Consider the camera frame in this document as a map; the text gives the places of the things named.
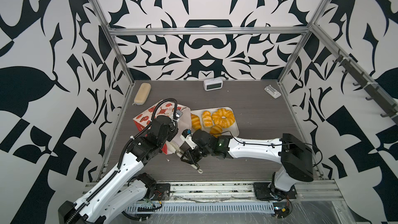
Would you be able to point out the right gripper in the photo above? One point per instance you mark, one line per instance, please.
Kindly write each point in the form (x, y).
(190, 157)

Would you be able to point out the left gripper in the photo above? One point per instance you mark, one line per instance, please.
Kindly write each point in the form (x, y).
(171, 132)

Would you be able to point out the small fake bread roll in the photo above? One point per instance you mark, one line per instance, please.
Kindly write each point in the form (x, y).
(216, 130)

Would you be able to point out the fake twisted bread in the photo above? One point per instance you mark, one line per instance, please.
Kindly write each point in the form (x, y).
(207, 119)

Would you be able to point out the fake croissant bread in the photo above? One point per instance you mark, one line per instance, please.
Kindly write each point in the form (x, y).
(195, 122)

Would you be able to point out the steel tongs white tips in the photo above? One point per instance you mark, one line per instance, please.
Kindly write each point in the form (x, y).
(191, 156)

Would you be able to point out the fake ring bread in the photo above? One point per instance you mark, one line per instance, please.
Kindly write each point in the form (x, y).
(223, 117)

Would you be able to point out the red white paper bag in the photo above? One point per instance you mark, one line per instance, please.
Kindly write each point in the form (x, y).
(144, 119)

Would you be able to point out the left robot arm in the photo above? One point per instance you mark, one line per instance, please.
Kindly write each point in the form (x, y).
(123, 185)

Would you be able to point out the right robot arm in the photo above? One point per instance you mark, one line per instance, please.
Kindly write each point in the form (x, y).
(295, 157)

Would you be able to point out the white plastic tray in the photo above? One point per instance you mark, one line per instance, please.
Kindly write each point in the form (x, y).
(232, 130)

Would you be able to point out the beige glasses case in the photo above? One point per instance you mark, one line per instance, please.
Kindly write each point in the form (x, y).
(142, 94)

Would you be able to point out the white digital clock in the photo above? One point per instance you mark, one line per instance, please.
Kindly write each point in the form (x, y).
(213, 84)

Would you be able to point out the small white device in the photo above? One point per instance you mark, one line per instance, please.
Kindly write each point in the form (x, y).
(272, 91)

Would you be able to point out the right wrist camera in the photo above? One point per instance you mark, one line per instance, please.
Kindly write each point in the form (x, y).
(186, 136)

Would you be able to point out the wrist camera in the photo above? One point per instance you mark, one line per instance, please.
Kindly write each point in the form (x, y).
(178, 115)
(186, 136)

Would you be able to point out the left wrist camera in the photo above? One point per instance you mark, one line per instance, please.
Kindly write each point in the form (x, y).
(178, 115)

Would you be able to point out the circuit board with wires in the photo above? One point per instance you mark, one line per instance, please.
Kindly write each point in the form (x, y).
(282, 209)

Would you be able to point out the wall hook rack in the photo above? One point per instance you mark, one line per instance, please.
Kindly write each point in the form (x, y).
(382, 90)

